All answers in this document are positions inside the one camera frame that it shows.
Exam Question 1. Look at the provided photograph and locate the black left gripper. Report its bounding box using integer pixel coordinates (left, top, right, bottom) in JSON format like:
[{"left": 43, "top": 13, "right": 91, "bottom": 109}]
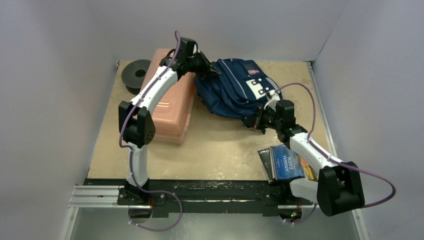
[{"left": 187, "top": 51, "right": 222, "bottom": 81}]

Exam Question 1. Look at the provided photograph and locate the navy blue student backpack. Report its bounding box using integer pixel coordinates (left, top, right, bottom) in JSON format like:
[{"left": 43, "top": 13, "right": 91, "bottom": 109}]
[{"left": 193, "top": 58, "right": 279, "bottom": 121}]

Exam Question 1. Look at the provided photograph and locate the dark book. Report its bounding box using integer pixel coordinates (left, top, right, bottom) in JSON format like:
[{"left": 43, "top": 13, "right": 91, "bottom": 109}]
[{"left": 257, "top": 147, "right": 275, "bottom": 184}]

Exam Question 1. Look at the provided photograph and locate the pink pen toy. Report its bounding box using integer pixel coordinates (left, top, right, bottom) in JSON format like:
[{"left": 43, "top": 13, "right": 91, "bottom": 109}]
[{"left": 248, "top": 69, "right": 259, "bottom": 75}]

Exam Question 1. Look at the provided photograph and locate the blue Animal Farm book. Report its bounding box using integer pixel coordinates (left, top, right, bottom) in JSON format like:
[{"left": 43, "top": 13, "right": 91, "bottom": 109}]
[{"left": 269, "top": 144, "right": 318, "bottom": 181}]

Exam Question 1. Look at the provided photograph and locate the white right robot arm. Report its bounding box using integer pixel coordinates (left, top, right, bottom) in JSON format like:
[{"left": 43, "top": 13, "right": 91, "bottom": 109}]
[{"left": 243, "top": 100, "right": 365, "bottom": 217}]

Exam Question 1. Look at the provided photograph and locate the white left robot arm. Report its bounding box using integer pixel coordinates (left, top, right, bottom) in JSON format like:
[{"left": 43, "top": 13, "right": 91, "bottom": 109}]
[{"left": 118, "top": 33, "right": 221, "bottom": 205}]

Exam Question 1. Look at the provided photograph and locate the pink translucent storage box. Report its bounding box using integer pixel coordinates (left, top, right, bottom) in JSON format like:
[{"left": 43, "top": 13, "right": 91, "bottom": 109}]
[{"left": 138, "top": 47, "right": 197, "bottom": 146}]

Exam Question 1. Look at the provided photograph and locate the black filament spool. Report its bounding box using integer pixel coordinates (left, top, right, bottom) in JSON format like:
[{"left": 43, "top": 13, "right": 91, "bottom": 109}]
[{"left": 121, "top": 59, "right": 151, "bottom": 95}]

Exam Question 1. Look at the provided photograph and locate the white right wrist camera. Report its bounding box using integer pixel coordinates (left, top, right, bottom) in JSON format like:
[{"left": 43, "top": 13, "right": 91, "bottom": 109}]
[{"left": 264, "top": 90, "right": 281, "bottom": 110}]

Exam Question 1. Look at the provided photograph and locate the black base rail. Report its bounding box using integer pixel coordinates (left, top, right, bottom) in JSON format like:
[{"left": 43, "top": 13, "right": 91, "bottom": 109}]
[{"left": 83, "top": 178, "right": 299, "bottom": 218}]

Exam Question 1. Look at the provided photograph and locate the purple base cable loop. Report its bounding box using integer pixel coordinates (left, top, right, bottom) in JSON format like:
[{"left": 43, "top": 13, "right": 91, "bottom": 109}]
[{"left": 128, "top": 190, "right": 184, "bottom": 233}]

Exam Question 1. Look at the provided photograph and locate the aluminium frame rail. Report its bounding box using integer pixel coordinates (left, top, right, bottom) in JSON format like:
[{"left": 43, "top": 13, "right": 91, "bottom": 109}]
[{"left": 68, "top": 185, "right": 150, "bottom": 209}]

